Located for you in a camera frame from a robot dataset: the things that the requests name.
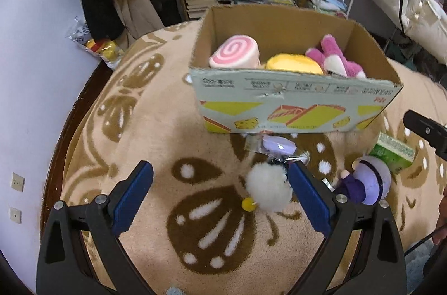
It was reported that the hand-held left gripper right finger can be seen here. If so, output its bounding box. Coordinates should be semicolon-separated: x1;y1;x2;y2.
288;160;407;295

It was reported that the person's right hand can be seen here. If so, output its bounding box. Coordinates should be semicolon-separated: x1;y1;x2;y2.
432;192;447;246

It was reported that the pink bear plush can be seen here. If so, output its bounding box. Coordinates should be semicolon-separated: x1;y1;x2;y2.
305;34;367;79

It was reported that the white fluffy pom-pom toy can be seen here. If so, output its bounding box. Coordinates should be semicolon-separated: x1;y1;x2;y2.
242;162;294;212

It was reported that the printed cardboard box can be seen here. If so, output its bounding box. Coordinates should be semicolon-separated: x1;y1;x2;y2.
189;4;404;135

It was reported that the yellow plush toy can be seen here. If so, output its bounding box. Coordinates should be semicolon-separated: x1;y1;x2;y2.
264;53;324;75

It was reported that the pink swirl roll plush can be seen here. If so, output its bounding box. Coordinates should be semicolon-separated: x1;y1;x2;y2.
208;34;261;69

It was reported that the dark wooden bed frame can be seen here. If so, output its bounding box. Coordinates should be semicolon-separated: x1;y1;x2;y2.
39;61;116;240

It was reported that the bag of snacks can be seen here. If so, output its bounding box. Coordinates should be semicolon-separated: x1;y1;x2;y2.
66;17;125;69

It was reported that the purple-haired doll plush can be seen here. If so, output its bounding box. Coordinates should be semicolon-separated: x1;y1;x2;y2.
333;155;392;205

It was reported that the stack of books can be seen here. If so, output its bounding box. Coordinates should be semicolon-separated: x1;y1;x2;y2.
181;0;219;21

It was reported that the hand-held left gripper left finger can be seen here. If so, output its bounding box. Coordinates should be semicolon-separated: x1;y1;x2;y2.
37;160;154;295

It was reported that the green tissue pack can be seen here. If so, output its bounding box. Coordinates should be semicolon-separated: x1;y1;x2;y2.
368;132;416;174

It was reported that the purple item in clear wrapper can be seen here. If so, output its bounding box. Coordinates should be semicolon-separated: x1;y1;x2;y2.
244;134;311;166

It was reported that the beige butterfly print blanket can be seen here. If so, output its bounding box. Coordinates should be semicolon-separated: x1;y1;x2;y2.
59;21;447;295

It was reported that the black cable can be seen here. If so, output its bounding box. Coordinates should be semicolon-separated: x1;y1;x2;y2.
405;224;447;254

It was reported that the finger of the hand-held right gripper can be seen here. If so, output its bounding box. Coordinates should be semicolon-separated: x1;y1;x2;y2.
403;110;447;161

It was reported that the dark hanging coat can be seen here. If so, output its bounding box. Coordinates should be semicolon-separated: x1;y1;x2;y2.
77;0;123;39

